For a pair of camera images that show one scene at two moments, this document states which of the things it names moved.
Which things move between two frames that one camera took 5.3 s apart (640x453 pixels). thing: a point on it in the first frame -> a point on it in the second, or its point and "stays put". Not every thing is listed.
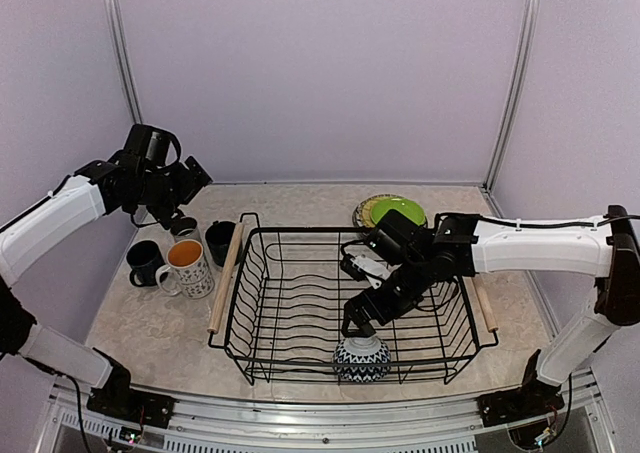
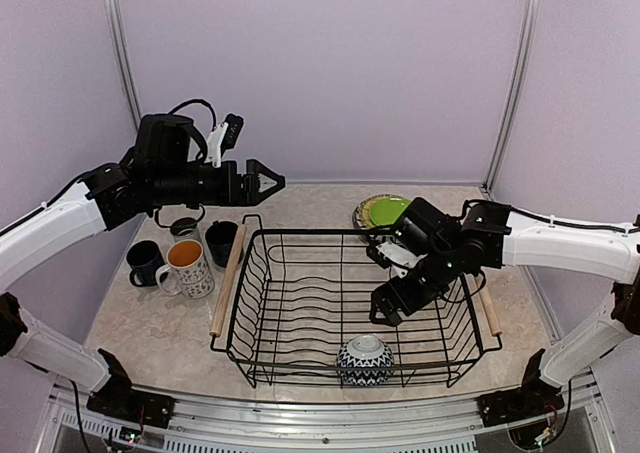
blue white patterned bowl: [362, 359] stays put
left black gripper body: [163, 194] -> [221, 193]
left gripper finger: [199, 178] -> [253, 194]
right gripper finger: [356, 327] -> [378, 304]
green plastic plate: [407, 207] stays put
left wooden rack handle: [226, 275] stays put
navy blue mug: [144, 258] stays put
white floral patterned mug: [187, 271] stays put
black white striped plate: [356, 212] stays put
